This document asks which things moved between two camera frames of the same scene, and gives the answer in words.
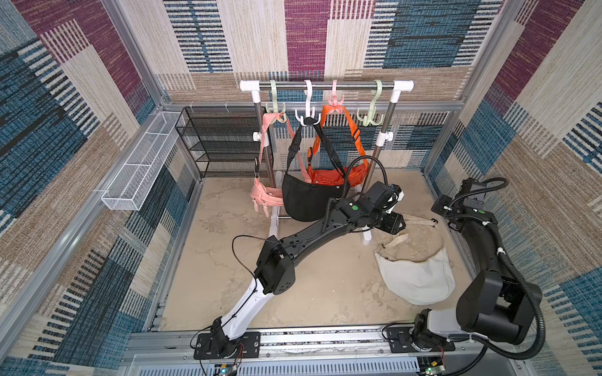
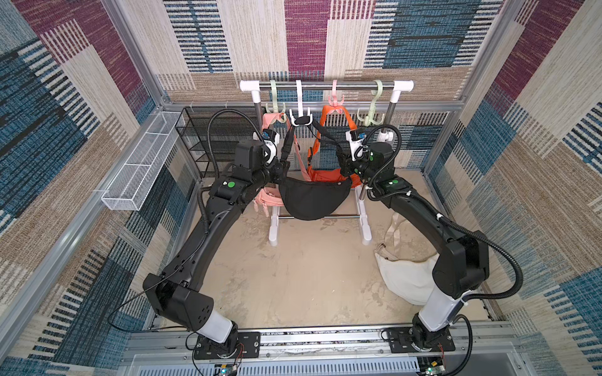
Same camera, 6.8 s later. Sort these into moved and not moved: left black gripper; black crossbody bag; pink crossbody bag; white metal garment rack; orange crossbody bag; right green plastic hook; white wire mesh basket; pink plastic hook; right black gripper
Moved: right black gripper; left black gripper; black crossbody bag
Not moved: orange crossbody bag; white wire mesh basket; right green plastic hook; white metal garment rack; pink crossbody bag; pink plastic hook
